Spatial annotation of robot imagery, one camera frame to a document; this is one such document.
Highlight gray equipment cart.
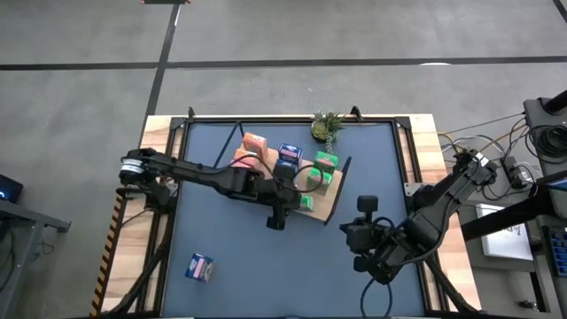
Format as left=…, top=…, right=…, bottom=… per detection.
left=524, top=90, right=567, bottom=178

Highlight black metal table frame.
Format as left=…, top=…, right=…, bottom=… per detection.
left=99, top=105, right=484, bottom=319

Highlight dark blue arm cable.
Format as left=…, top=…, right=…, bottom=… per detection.
left=359, top=276, right=394, bottom=319

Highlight wooden shelf with black frame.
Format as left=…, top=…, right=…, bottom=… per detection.
left=212, top=121, right=353, bottom=226

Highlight blue Frosted Flakes cereal box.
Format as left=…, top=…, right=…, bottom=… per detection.
left=184, top=252, right=215, bottom=284
left=276, top=142, right=305, bottom=166

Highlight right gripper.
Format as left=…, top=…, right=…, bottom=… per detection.
left=338, top=194, right=394, bottom=285

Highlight small potted succulent plant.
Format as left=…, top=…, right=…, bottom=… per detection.
left=309, top=111, right=347, bottom=167

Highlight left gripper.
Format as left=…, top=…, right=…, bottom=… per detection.
left=264, top=161, right=307, bottom=232

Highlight black equipment stand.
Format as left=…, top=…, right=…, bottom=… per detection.
left=460, top=170, right=567, bottom=243

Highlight black power adapter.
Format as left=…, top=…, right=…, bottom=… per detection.
left=500, top=155, right=527, bottom=188

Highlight gray metal cart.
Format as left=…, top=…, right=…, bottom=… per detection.
left=0, top=198, right=72, bottom=319

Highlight white board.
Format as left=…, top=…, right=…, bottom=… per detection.
left=476, top=202, right=535, bottom=262

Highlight tangled floor cables by stand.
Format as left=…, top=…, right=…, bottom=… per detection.
left=438, top=113, right=532, bottom=200

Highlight dark blue-lit device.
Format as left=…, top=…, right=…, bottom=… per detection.
left=0, top=174, right=24, bottom=204

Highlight yellow black hazard tape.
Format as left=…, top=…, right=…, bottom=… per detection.
left=89, top=204, right=127, bottom=318

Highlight coiled black cable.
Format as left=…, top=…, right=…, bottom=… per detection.
left=529, top=125, right=567, bottom=157

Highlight backlit keyboard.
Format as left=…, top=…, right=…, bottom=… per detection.
left=548, top=225, right=567, bottom=276

